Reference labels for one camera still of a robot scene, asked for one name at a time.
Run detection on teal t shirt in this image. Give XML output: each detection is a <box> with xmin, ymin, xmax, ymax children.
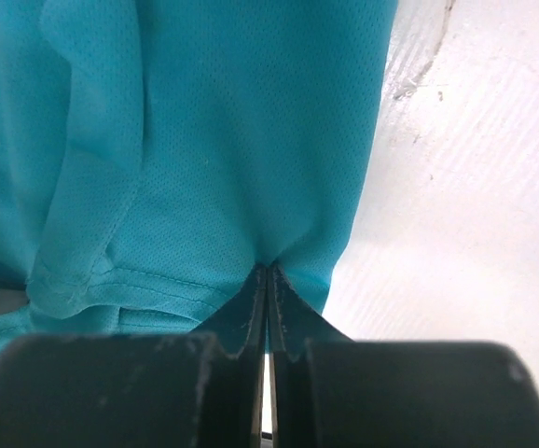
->
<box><xmin>0</xmin><ymin>1</ymin><xmax>397</xmax><ymax>351</ymax></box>

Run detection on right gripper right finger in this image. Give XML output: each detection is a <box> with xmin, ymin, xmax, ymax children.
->
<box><xmin>267</xmin><ymin>266</ymin><xmax>539</xmax><ymax>447</ymax></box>

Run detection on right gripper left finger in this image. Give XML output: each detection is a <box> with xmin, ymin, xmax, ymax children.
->
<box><xmin>0</xmin><ymin>265</ymin><xmax>267</xmax><ymax>447</ymax></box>

